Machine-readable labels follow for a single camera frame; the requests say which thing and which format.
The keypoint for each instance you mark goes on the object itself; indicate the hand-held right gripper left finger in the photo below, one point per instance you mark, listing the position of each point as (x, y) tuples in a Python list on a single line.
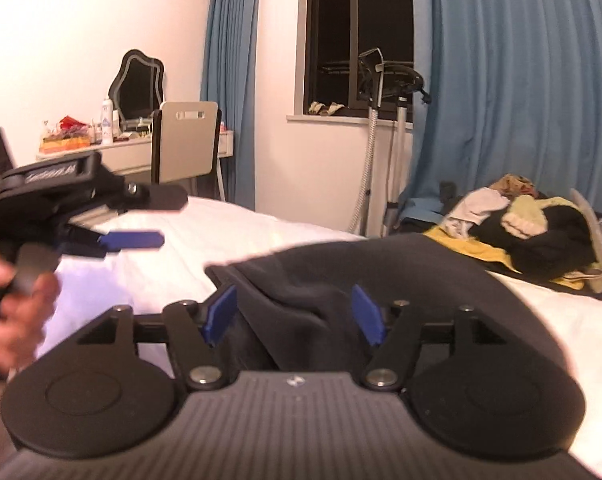
[(220, 315)]

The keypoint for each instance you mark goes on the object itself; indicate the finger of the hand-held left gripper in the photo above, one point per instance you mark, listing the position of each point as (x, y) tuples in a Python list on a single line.
[(131, 240), (161, 197)]

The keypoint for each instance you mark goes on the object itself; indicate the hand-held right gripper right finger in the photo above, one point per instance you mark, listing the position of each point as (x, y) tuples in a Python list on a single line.
[(367, 315)]

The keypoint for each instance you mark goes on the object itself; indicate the dark grey garment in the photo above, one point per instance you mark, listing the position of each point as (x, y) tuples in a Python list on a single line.
[(306, 280)]

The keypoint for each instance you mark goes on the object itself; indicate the pile of mixed clothes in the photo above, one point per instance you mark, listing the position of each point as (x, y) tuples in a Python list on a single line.
[(541, 240)]

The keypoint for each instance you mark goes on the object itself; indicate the person's left hand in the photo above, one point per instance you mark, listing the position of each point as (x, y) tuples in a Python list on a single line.
[(31, 310)]

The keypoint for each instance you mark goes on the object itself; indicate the orange box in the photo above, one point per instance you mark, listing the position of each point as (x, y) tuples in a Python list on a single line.
[(63, 145)]

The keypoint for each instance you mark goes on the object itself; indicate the beige chair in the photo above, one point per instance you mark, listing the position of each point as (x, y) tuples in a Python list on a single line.
[(186, 150)]

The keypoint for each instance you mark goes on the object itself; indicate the white dressing table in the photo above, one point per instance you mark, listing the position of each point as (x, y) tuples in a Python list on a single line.
[(126, 152)]

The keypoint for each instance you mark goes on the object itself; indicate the red packet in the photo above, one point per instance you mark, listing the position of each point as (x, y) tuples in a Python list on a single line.
[(73, 123)]

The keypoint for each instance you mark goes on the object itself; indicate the white bed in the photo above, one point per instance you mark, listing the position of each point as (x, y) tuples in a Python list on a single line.
[(231, 230)]

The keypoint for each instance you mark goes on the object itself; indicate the white spray bottle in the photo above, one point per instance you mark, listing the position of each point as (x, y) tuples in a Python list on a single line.
[(107, 125)]

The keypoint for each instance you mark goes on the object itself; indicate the wavy black-framed mirror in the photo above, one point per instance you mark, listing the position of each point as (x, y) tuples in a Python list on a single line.
[(136, 85)]

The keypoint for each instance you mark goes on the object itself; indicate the narrow blue curtain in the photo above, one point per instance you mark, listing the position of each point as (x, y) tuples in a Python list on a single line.
[(231, 60)]

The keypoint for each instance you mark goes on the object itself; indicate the cloth items on windowsill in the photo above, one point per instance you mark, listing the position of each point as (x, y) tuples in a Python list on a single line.
[(326, 108)]

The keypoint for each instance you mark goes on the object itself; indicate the dark window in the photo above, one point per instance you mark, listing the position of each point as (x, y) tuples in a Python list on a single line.
[(331, 35)]

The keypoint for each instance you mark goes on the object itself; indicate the wide blue curtain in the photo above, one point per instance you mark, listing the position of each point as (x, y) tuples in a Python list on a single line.
[(506, 85)]

